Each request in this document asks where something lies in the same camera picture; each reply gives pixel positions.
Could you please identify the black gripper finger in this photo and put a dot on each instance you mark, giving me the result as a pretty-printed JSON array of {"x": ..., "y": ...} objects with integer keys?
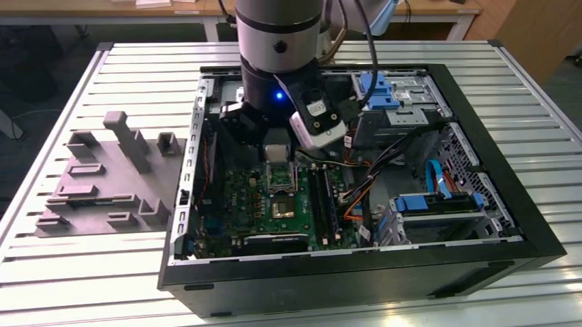
[
  {"x": 291, "y": 150},
  {"x": 233, "y": 122}
]

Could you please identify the silver CPU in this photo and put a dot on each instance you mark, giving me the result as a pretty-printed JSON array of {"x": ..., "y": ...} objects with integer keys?
[{"x": 276, "y": 152}]

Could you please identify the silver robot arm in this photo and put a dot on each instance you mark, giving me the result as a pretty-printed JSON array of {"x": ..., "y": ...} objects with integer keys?
[{"x": 276, "y": 34}]

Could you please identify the grey power supply unit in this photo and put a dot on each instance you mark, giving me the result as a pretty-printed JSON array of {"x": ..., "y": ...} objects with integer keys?
[{"x": 230, "y": 156}]

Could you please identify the black RAM slot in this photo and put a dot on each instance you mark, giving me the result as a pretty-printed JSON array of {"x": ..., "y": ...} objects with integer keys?
[
  {"x": 328, "y": 204},
  {"x": 323, "y": 204},
  {"x": 316, "y": 204},
  {"x": 335, "y": 204}
]

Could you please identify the green motherboard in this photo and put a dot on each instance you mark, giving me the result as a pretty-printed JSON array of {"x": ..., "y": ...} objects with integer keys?
[{"x": 245, "y": 204}]

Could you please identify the blue drive bay latch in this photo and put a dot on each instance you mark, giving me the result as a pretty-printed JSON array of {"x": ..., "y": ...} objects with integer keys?
[{"x": 383, "y": 92}]

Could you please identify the silver drive bay cage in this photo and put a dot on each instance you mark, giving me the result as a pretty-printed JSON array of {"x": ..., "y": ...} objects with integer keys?
[{"x": 408, "y": 119}]

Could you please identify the blue VGA port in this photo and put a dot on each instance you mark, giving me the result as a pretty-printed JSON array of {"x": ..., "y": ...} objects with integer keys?
[{"x": 213, "y": 226}]

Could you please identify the black graphics card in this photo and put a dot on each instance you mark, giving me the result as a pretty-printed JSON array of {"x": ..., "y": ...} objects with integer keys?
[{"x": 272, "y": 246}]

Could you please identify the hard disk in blue carrier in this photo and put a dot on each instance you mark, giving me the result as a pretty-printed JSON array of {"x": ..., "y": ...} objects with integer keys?
[{"x": 411, "y": 203}]

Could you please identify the grey parts rack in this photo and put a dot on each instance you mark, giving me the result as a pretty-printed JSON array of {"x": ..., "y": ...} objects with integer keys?
[{"x": 113, "y": 184}]

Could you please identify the white box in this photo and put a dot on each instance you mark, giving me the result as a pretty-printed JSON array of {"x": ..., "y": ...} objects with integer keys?
[{"x": 153, "y": 3}]

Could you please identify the blue port connector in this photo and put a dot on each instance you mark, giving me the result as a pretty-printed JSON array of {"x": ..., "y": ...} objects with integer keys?
[{"x": 188, "y": 247}]

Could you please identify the silver disk bay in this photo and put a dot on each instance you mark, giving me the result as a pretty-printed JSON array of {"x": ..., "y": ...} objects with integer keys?
[{"x": 436, "y": 219}]

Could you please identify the black PC case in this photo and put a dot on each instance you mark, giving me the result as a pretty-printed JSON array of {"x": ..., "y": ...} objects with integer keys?
[{"x": 363, "y": 282}]

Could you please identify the wooden cabinet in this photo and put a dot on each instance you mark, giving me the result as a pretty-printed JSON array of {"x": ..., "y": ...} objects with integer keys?
[{"x": 536, "y": 34}]

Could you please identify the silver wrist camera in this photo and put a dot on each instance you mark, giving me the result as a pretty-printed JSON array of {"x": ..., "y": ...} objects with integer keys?
[{"x": 317, "y": 136}]

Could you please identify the black camera bracket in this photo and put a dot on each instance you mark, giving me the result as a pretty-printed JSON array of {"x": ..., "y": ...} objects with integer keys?
[{"x": 308, "y": 92}]

